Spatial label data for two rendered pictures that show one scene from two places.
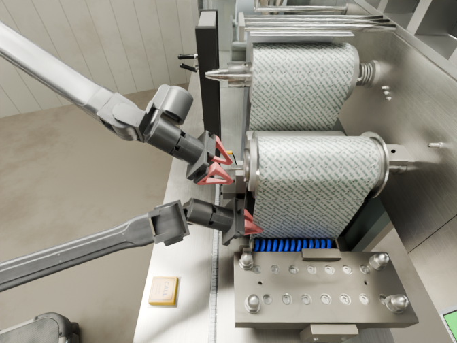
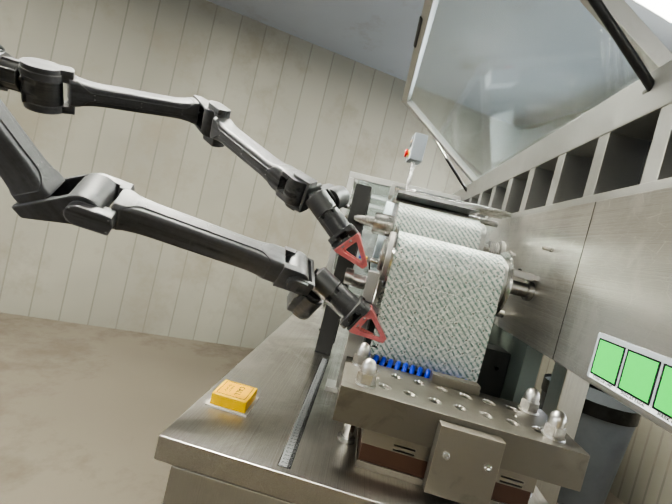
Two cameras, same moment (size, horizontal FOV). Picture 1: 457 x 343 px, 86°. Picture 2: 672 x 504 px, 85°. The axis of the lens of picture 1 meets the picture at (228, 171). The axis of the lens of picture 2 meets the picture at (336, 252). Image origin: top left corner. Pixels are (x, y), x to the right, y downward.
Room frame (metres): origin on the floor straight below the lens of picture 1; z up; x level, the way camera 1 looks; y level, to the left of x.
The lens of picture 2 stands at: (-0.48, 0.00, 1.26)
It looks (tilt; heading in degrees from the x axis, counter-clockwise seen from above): 2 degrees down; 5
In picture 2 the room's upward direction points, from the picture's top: 14 degrees clockwise
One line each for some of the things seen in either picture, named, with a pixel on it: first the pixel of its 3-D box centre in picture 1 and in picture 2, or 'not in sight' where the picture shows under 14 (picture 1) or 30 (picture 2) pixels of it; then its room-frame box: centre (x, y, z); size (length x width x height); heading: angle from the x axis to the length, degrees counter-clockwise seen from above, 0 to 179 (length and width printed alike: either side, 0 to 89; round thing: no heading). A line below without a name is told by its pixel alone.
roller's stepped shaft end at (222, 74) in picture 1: (217, 74); (363, 219); (0.63, 0.03, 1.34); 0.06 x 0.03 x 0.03; 90
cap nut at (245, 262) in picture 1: (246, 258); (363, 353); (0.25, -0.04, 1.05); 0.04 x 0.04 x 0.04
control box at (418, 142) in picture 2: not in sight; (414, 148); (0.92, -0.08, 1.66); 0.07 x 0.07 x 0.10; 6
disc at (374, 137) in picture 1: (366, 165); (497, 283); (0.38, -0.31, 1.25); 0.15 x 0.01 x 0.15; 0
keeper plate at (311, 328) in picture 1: (326, 335); (463, 465); (0.10, -0.23, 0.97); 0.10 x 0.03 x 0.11; 90
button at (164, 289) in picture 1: (163, 290); (234, 395); (0.22, 0.18, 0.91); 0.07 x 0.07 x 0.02; 0
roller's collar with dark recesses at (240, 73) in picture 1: (239, 74); (383, 224); (0.63, -0.03, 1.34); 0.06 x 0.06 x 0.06; 0
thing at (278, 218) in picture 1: (300, 222); (430, 333); (0.31, -0.18, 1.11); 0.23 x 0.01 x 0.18; 90
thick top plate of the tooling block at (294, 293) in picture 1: (315, 287); (446, 414); (0.20, -0.21, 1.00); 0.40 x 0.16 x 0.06; 90
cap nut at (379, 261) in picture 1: (381, 259); (531, 399); (0.25, -0.37, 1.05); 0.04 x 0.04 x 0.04
